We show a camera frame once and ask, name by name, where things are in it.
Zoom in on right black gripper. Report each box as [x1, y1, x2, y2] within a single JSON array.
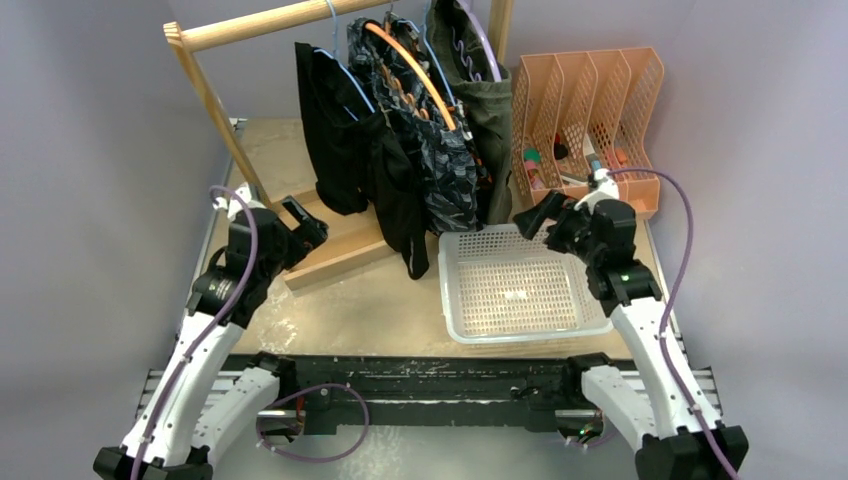
[[511, 190, 602, 266]]

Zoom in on white plastic basket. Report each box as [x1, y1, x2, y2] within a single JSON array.
[[438, 224, 613, 345]]

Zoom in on black shorts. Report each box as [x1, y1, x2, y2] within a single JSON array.
[[294, 43, 430, 280]]

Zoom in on light blue wire hanger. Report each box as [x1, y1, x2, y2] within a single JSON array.
[[317, 0, 375, 114]]

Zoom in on dark shark print shorts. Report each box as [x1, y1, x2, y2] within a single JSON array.
[[346, 14, 486, 234]]

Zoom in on orange hanger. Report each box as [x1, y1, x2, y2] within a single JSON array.
[[364, 22, 457, 131]]

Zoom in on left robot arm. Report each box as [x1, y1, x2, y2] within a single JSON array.
[[93, 187, 328, 479]]

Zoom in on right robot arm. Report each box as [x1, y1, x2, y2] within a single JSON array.
[[513, 191, 749, 479]]

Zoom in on orange camouflage shorts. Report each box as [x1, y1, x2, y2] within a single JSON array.
[[380, 62, 494, 213]]

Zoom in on olive green shorts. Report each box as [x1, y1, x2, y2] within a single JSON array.
[[427, 1, 512, 224]]

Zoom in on lavender wavy hanger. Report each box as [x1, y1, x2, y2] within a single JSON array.
[[451, 0, 502, 82]]

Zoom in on wooden clothes rack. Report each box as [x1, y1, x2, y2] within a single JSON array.
[[162, 0, 515, 291]]

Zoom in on green pink small item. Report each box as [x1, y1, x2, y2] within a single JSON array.
[[523, 147, 546, 190]]

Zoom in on black red small item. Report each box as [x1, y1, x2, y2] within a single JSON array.
[[552, 133, 570, 161]]

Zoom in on white blue marker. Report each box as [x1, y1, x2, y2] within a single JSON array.
[[558, 134, 602, 185]]

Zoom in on orange file organizer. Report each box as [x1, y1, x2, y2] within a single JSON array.
[[511, 47, 664, 219]]

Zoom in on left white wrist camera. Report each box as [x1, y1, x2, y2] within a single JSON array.
[[209, 183, 264, 221]]

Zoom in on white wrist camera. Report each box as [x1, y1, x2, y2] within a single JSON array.
[[209, 183, 264, 221], [575, 168, 620, 213]]

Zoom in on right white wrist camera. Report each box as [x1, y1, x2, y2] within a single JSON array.
[[575, 168, 620, 213]]

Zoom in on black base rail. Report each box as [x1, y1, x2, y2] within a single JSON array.
[[224, 353, 635, 435]]

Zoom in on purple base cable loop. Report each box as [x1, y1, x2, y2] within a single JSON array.
[[255, 382, 371, 464]]

